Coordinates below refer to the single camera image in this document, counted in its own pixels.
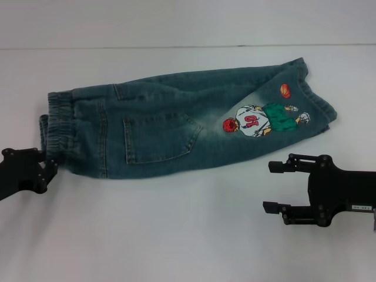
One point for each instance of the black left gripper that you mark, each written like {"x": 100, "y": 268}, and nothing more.
{"x": 20, "y": 173}

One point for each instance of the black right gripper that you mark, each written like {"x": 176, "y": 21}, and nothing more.
{"x": 346, "y": 188}

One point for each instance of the blue denim shorts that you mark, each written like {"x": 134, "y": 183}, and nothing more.
{"x": 164, "y": 147}

